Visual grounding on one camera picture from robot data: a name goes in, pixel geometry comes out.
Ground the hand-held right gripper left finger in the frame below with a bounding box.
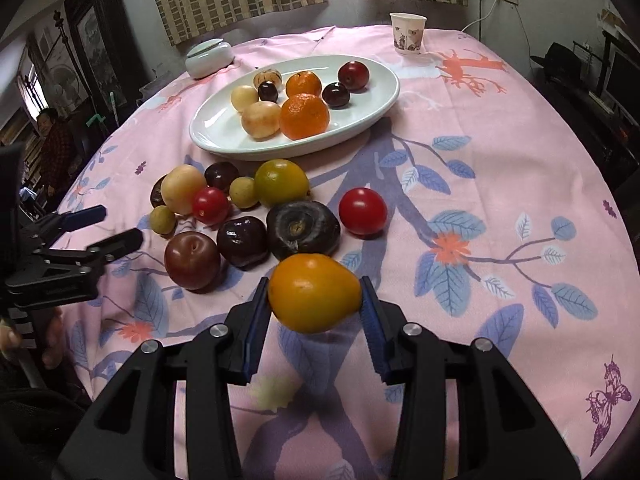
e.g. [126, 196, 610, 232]
[55, 276, 271, 480]

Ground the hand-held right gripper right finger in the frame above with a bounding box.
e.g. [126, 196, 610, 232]
[359, 275, 583, 480]

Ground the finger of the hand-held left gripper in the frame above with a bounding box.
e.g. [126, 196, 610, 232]
[20, 204, 107, 248]
[44, 227, 145, 275]

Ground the small yellow-green jujube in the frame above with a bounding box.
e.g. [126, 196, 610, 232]
[229, 176, 261, 209]
[149, 206, 177, 235]

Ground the yellow-orange tomato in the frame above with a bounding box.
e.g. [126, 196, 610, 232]
[267, 253, 363, 334]

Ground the dark red plum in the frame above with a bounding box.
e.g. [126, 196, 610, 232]
[164, 231, 222, 292]
[337, 61, 371, 92]

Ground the red cherry tomato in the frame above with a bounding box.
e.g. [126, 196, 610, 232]
[191, 187, 231, 226]
[338, 187, 388, 236]

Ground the green-yellow citrus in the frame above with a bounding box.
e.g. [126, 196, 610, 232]
[254, 159, 310, 207]

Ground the white oval plate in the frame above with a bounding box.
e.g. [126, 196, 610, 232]
[189, 54, 401, 162]

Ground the large orange tangerine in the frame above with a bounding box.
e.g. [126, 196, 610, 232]
[279, 93, 331, 141]

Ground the striped yellow pepino melon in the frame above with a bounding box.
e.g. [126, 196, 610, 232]
[253, 68, 282, 90]

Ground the small orange tangerine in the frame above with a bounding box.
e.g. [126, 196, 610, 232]
[285, 71, 322, 98]

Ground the person's left hand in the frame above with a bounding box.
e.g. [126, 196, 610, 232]
[0, 307, 65, 371]

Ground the white pole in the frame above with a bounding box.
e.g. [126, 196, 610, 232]
[107, 91, 126, 126]

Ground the standing electric fan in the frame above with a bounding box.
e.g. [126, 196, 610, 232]
[47, 62, 83, 106]

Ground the pink floral tablecloth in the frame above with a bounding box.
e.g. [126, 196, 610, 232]
[50, 25, 636, 480]

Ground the dark framed picture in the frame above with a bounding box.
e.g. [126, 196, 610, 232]
[65, 0, 118, 106]

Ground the pale green lidded jar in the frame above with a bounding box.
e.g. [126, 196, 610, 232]
[185, 39, 234, 80]

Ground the printed paper cup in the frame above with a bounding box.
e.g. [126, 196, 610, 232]
[390, 11, 427, 56]

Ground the black computer desk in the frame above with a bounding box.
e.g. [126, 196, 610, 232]
[530, 30, 640, 171]

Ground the black hat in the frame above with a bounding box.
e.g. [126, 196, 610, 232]
[530, 42, 583, 83]

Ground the computer monitor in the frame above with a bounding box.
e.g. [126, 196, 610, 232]
[602, 47, 640, 126]

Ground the cardboard box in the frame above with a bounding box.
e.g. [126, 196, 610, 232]
[597, 10, 626, 36]

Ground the white power cable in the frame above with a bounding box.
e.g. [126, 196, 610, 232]
[462, 0, 501, 33]

